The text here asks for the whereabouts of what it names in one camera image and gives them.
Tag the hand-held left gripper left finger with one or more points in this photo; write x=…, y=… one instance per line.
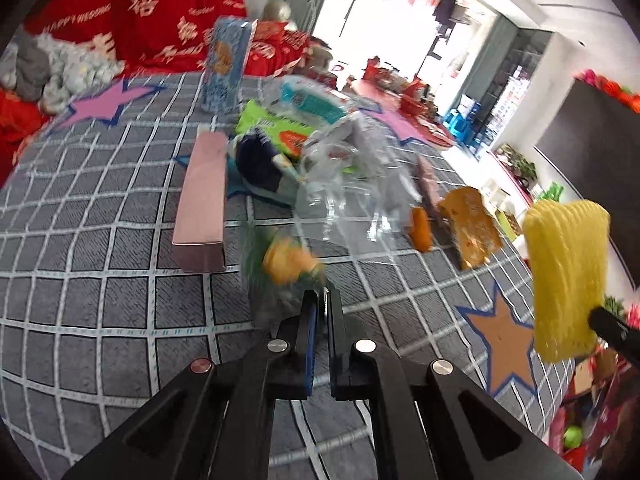
x=311, y=345

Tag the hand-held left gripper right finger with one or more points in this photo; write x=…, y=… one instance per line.
x=337, y=345

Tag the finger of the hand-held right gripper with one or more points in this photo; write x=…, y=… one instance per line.
x=615, y=331

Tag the yellow foam fruit net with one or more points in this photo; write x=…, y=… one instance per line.
x=567, y=275

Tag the orange green plastic wrapper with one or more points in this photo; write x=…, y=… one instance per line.
x=287, y=260

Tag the green snack packet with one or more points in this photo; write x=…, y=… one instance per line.
x=265, y=122

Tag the small orange packet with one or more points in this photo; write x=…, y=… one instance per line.
x=421, y=230

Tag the clear plastic packaging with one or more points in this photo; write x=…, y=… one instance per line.
x=350, y=195

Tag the green shopping bag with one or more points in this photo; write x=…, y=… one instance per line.
x=551, y=192

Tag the orange snack bag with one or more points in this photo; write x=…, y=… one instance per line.
x=470, y=227

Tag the long pink box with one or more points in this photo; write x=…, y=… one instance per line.
x=200, y=200

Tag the pink sausage packet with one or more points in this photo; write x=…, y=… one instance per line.
x=427, y=180

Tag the dark blue packet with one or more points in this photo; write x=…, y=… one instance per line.
x=257, y=160

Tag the potted green plant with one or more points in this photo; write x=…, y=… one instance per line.
x=520, y=160

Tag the black television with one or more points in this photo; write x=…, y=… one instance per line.
x=590, y=130

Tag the grey plaid blanket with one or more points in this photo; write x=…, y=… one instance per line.
x=100, y=310

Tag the teal wipes packet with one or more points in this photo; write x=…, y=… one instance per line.
x=310, y=102

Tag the colourful garland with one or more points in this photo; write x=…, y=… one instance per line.
x=610, y=87

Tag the stack of blue plastic stools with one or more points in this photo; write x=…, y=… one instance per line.
x=460, y=120

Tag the round red table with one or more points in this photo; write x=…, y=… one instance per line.
x=395, y=85

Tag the blue cookie box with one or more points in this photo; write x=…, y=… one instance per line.
x=225, y=65

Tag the hanging clothes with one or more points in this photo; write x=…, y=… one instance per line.
x=445, y=10

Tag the red sofa cover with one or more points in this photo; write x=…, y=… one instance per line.
x=150, y=25

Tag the grey fluffy cloth pile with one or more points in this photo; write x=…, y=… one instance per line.
x=65, y=72

